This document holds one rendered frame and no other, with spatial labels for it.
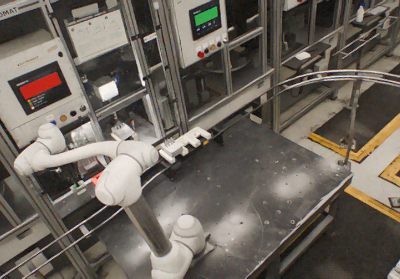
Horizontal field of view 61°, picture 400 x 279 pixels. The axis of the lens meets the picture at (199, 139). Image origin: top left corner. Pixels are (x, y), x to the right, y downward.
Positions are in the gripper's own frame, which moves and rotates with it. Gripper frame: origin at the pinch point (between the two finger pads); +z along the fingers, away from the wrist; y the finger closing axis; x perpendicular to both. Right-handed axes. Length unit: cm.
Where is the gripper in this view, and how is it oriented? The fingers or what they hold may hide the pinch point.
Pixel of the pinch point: (75, 181)
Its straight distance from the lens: 214.4
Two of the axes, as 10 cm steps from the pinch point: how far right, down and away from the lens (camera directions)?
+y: -7.5, 5.0, -4.3
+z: 1.3, 7.6, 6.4
